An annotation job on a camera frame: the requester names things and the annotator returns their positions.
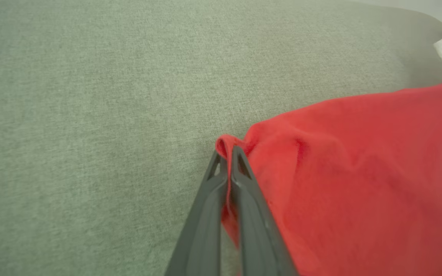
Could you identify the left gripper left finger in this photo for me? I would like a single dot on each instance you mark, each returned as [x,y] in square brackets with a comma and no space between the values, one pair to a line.
[202,237]

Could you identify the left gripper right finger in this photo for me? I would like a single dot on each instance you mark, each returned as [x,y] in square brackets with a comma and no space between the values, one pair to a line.
[257,237]

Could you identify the red jersey white sleeves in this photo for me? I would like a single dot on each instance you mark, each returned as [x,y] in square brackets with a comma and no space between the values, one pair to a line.
[359,172]

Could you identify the grey fabric sofa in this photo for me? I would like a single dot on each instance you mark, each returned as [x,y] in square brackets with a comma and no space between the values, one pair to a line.
[90,115]

